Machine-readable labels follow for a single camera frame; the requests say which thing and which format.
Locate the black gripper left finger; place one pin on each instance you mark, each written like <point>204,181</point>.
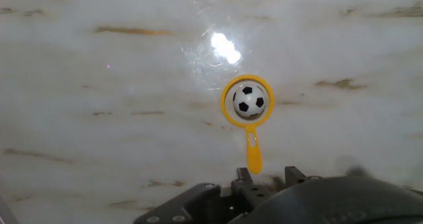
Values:
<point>185,204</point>

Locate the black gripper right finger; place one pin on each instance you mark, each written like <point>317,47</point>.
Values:
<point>294,176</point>

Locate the small black white soccer ball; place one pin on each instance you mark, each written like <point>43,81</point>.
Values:
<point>249,101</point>

